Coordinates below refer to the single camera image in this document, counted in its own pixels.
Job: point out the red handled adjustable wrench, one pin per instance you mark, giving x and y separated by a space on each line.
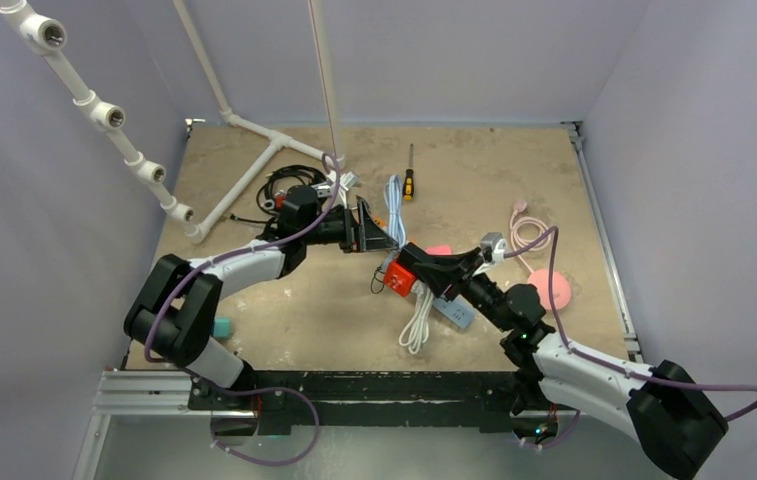
274 197

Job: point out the pink plug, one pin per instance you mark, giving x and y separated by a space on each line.
520 206

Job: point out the red cube socket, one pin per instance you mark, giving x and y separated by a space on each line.
398 279

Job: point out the pink round disc charger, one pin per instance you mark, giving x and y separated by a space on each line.
554 289

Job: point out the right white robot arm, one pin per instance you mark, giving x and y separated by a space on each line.
603 371

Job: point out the white PVC pipe frame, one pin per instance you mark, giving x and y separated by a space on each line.
118 110

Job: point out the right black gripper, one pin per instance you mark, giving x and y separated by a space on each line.
454 278

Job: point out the yellow black screwdriver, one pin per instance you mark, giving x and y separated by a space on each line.
408 184

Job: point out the black power adapter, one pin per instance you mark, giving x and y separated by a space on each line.
410 255

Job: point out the pink square small box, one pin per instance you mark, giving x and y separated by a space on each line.
439 250

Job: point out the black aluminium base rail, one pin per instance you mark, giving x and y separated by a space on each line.
486 401

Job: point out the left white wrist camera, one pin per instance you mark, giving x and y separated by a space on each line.
326 189

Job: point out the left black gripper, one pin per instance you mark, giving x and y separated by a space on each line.
374 238

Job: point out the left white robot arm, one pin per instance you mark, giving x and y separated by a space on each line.
173 314

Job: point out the teal small block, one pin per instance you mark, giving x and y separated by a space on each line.
222 328

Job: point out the light blue power strip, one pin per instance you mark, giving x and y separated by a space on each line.
457 311

